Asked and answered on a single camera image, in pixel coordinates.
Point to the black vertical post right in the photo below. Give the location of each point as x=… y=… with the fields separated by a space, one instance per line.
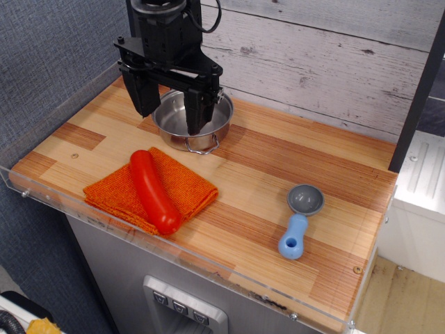
x=426 y=82

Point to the silver metal pan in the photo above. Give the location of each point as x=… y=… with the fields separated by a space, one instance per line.
x=191 y=126

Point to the black vertical post left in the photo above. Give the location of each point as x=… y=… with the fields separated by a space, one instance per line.
x=133 y=21

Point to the clear acrylic table guard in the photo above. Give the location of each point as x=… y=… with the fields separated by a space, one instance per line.
x=271 y=228

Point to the silver toy fridge cabinet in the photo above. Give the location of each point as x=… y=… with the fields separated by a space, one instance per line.
x=119 y=267

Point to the blue grey ice cream scoop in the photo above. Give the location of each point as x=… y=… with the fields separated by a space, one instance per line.
x=304 y=200

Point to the red toy sausage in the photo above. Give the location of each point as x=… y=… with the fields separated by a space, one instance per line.
x=160 y=210

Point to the black vertical post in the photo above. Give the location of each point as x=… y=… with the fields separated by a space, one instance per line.
x=133 y=21
x=426 y=82

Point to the orange folded rag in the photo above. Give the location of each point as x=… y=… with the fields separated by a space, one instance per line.
x=116 y=194

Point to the silver dispenser button panel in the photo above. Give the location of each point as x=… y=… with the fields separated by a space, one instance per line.
x=175 y=311

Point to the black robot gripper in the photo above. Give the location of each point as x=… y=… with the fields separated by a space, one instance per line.
x=168 y=52

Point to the white ribbed side counter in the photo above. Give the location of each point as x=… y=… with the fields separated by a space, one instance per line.
x=412 y=234

